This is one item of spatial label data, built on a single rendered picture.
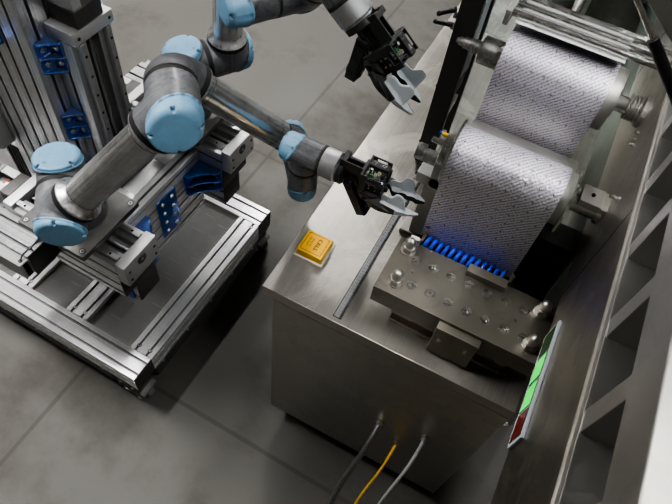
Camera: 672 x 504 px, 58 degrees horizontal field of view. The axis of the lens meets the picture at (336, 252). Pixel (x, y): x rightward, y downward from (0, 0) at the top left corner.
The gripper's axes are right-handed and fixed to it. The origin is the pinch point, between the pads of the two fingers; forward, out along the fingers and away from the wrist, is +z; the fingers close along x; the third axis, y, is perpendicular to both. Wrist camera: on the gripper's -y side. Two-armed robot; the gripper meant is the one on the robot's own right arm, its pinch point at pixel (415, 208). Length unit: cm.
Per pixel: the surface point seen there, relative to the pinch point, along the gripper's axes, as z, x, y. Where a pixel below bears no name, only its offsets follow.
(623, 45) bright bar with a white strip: 25, 33, 35
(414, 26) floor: -69, 220, -110
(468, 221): 12.4, -0.6, 4.2
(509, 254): 23.8, -0.7, -0.4
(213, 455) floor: -33, -49, -109
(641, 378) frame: 37, -51, 52
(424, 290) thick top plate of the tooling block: 10.2, -15.6, -6.1
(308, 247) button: -20.9, -12.1, -16.7
